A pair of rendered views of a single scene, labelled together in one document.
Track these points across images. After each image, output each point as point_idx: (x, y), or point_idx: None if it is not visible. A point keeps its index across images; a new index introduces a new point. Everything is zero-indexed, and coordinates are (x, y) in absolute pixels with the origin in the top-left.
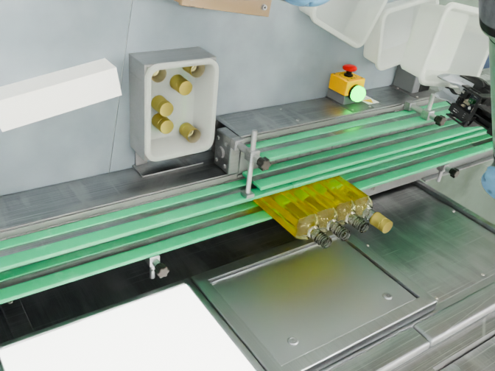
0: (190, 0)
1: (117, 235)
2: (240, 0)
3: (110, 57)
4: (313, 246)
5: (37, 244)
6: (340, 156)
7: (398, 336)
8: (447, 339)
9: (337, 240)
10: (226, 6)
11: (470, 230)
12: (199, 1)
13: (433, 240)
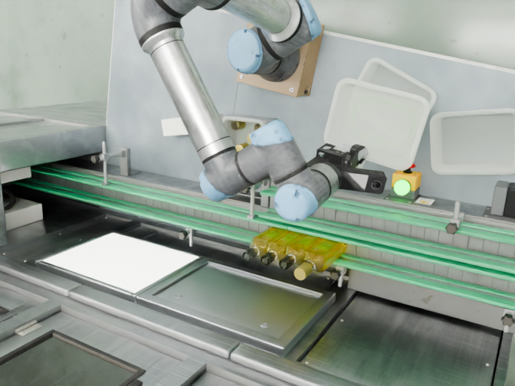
0: (241, 78)
1: (170, 201)
2: (274, 83)
3: (225, 113)
4: (290, 288)
5: (146, 191)
6: (352, 230)
7: (220, 335)
8: (248, 368)
9: (313, 296)
10: (264, 86)
11: (465, 378)
12: (247, 80)
13: (405, 354)
